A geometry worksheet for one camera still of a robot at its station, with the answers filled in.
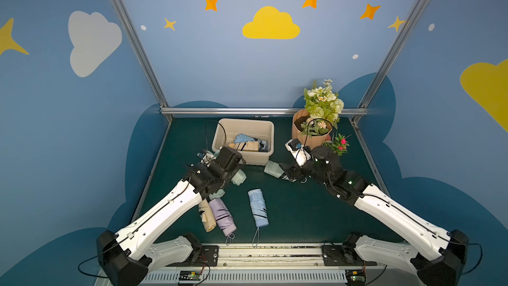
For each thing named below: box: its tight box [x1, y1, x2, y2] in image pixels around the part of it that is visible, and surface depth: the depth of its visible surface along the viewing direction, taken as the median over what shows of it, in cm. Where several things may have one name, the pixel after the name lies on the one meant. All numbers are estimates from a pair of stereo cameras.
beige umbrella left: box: [198, 198, 217, 233], surface depth 81 cm
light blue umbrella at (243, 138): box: [234, 133, 256, 144], surface depth 109 cm
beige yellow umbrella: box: [228, 141, 259, 152], surface depth 102 cm
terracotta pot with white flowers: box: [291, 78, 345, 148], surface depth 90 cm
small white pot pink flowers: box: [323, 133, 350, 157], surface depth 92 cm
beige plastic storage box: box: [211, 118, 275, 167], surface depth 103 cm
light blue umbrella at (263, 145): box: [259, 139, 269, 153], surface depth 106 cm
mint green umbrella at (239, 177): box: [230, 168, 247, 186], surface depth 73 cm
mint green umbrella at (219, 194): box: [208, 188, 226, 200], surface depth 89 cm
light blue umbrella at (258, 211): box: [248, 188, 270, 248], surface depth 86 cm
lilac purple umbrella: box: [208, 197, 237, 246], surface depth 82 cm
